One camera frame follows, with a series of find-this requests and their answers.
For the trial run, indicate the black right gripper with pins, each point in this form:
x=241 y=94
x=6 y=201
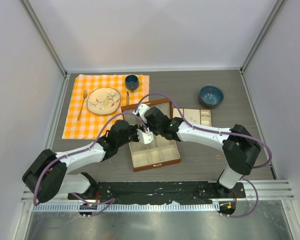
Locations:
x=152 y=130

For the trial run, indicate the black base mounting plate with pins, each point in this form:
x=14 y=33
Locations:
x=165 y=192

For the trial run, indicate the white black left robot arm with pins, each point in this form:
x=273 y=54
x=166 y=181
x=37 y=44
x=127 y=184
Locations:
x=50 y=174

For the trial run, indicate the white slotted cable duct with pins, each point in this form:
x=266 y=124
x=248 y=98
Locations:
x=114 y=208

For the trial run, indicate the blue ceramic bowl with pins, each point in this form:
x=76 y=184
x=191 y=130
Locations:
x=210 y=96

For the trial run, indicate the orange white checkered cloth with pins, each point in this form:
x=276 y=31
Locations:
x=89 y=126

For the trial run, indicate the brown jewelry tray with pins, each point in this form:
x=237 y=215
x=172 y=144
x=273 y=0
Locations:
x=197 y=116

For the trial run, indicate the small dark blue cup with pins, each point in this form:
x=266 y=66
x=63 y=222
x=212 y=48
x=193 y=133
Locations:
x=131 y=82

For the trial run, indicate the beige floral ceramic plate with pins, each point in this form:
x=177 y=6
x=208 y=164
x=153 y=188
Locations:
x=104 y=101

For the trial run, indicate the gold knife on cloth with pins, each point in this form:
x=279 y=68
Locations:
x=127 y=98

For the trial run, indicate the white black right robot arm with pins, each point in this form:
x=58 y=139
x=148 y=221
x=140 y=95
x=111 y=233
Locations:
x=240 y=153

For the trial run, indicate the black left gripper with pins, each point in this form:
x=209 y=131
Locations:
x=134 y=128

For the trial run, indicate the brown jewelry box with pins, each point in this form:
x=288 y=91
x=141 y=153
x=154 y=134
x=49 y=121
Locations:
x=160 y=152

